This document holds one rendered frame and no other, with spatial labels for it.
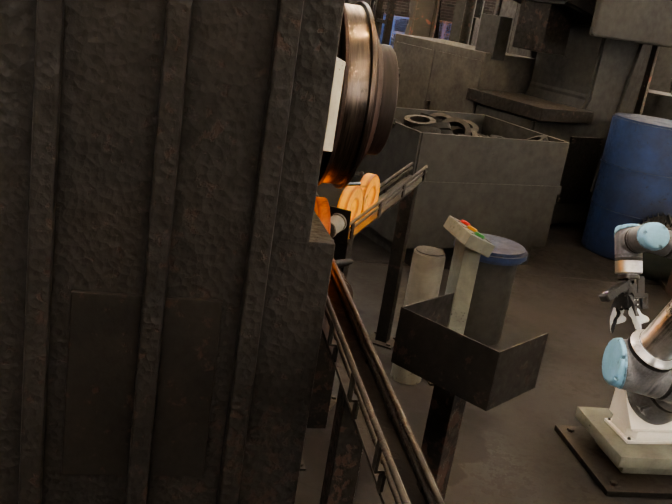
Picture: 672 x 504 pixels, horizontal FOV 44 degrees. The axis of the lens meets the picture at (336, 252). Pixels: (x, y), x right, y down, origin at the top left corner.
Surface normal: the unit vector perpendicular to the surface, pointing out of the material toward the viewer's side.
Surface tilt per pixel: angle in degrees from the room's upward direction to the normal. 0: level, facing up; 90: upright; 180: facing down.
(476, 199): 90
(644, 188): 90
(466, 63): 90
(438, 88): 90
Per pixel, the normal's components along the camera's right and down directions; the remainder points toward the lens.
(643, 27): 0.52, 0.33
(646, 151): -0.47, 0.20
